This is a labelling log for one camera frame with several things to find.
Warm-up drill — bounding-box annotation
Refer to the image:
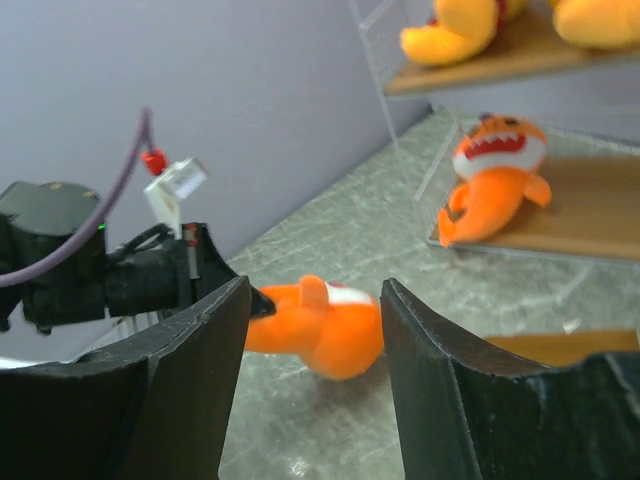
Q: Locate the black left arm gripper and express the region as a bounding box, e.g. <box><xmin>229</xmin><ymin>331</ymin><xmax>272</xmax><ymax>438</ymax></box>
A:
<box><xmin>1</xmin><ymin>222</ymin><xmax>276</xmax><ymax>479</ymax></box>

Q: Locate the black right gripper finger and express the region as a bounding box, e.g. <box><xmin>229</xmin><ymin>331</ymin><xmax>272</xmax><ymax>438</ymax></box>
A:
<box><xmin>381</xmin><ymin>278</ymin><xmax>639</xmax><ymax>479</ymax></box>

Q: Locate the orange goldfish plush toy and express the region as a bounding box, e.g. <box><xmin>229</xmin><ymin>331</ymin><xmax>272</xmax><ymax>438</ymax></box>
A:
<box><xmin>245</xmin><ymin>275</ymin><xmax>384</xmax><ymax>381</ymax></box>

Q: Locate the orange shark plush toy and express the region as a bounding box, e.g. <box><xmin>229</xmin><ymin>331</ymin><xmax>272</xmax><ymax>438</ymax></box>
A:
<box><xmin>437</xmin><ymin>114</ymin><xmax>552</xmax><ymax>248</ymax></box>

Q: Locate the yellow frog plush polka dress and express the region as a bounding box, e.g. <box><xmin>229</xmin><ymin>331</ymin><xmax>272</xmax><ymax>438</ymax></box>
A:
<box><xmin>399</xmin><ymin>0</ymin><xmax>528</xmax><ymax>67</ymax></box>

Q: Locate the brown folded cloth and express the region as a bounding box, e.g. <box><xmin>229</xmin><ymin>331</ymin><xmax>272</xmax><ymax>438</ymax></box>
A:
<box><xmin>485</xmin><ymin>328</ymin><xmax>639</xmax><ymax>367</ymax></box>

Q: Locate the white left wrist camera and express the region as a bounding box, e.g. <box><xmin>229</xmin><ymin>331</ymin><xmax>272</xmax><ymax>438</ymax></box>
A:
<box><xmin>141</xmin><ymin>149</ymin><xmax>210</xmax><ymax>239</ymax></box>

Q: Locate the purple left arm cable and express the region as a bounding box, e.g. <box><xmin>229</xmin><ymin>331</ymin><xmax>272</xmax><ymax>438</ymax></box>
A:
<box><xmin>0</xmin><ymin>105</ymin><xmax>154</xmax><ymax>289</ymax></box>

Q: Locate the white wire wooden shelf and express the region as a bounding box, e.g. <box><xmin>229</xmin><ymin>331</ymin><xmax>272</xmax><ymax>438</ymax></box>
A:
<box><xmin>355</xmin><ymin>1</ymin><xmax>639</xmax><ymax>262</ymax></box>

